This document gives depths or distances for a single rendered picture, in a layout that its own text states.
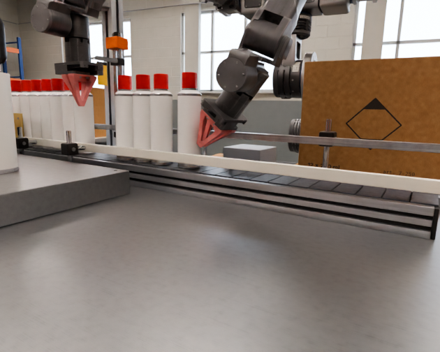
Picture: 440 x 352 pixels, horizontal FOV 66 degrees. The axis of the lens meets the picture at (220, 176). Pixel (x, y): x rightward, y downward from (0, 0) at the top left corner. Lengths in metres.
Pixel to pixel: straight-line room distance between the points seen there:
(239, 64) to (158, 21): 7.05
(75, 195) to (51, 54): 8.94
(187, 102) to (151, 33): 6.97
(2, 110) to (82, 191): 0.22
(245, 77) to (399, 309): 0.40
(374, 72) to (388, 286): 0.51
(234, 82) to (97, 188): 0.32
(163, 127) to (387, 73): 0.49
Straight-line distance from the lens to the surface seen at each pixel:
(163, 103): 0.79
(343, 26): 6.37
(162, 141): 0.79
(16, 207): 0.61
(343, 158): 0.82
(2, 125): 0.76
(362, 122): 0.81
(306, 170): 0.61
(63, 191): 0.65
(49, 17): 0.85
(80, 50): 0.90
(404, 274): 0.45
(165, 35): 7.49
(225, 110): 0.68
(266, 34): 0.66
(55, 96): 1.08
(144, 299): 0.35
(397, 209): 0.58
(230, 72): 0.60
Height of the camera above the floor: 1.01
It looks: 11 degrees down
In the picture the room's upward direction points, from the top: 1 degrees clockwise
